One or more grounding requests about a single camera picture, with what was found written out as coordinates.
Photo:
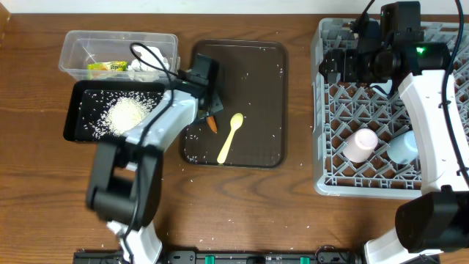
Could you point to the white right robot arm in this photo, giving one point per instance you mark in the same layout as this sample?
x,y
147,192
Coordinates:
x,y
393,49

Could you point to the pink cup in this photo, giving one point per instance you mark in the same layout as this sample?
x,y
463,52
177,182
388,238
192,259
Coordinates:
x,y
360,145

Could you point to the dark blue plate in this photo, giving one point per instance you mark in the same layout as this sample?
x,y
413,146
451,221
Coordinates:
x,y
383,89

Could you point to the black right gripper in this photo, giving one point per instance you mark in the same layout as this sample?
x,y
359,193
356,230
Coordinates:
x,y
348,58

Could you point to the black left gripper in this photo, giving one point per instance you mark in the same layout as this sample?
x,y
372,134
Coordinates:
x,y
220,106

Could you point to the orange carrot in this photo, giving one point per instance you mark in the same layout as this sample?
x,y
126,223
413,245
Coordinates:
x,y
212,124

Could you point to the black rectangular bin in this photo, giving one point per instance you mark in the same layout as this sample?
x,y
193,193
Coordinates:
x,y
70,126

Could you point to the dark brown serving tray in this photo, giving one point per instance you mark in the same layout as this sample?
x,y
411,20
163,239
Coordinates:
x,y
252,81

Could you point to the yellow spoon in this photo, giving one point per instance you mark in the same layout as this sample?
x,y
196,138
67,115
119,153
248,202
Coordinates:
x,y
235,123

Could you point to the grey dishwasher rack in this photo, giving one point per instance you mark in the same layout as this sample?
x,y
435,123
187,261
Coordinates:
x,y
342,109

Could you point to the white tissue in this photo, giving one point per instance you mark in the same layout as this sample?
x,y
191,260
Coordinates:
x,y
152,58

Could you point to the clear plastic bin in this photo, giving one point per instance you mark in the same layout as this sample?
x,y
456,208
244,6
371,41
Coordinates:
x,y
86,47

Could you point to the green yellow snack wrapper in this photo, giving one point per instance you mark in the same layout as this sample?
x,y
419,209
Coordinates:
x,y
108,66

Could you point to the light blue cup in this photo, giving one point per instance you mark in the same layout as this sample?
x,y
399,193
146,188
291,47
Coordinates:
x,y
403,149

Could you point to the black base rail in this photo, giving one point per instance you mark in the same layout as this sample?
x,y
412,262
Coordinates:
x,y
323,255

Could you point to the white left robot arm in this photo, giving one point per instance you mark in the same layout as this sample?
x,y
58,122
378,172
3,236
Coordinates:
x,y
125,184

